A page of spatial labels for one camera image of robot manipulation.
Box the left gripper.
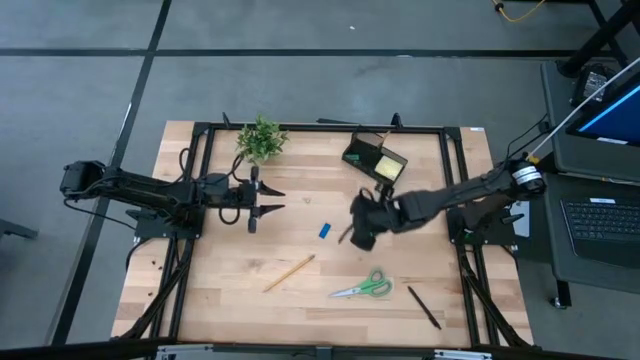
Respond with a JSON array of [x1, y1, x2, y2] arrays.
[[230, 166, 287, 235]]

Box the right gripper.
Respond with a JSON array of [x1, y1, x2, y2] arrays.
[[337, 191, 404, 252]]

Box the green handled scissors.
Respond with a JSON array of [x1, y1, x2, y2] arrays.
[[328, 268, 394, 300]]

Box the yellow pencil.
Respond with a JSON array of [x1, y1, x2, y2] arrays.
[[262, 253, 317, 294]]

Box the yellow sticky note pad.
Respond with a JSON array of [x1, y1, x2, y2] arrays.
[[374, 157, 404, 183]]

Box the plain black pen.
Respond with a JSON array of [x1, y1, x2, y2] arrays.
[[406, 285, 444, 331]]

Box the black mesh desk organizer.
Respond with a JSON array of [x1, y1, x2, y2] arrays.
[[341, 130, 409, 188]]

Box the green plant in white pot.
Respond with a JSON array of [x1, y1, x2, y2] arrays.
[[234, 113, 291, 167]]

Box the silver aluminium extrusion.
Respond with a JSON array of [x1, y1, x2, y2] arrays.
[[154, 343, 214, 360], [432, 348, 494, 360]]

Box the grey side desk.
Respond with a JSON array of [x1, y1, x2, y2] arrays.
[[539, 59, 640, 309]]

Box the grey furniture leg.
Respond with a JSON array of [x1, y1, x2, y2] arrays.
[[0, 217, 39, 242]]

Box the black laptop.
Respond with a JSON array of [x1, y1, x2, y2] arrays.
[[559, 197, 640, 269]]

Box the black power adapter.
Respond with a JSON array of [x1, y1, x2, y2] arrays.
[[569, 62, 609, 107]]

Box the computer monitor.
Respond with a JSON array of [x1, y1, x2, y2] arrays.
[[564, 74, 640, 149]]

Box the black table frame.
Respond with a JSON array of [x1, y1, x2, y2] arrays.
[[112, 112, 535, 351]]

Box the white cable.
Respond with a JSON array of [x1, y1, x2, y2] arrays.
[[527, 57, 640, 162]]

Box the thick yellow cable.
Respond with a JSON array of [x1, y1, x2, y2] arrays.
[[492, 0, 547, 24]]

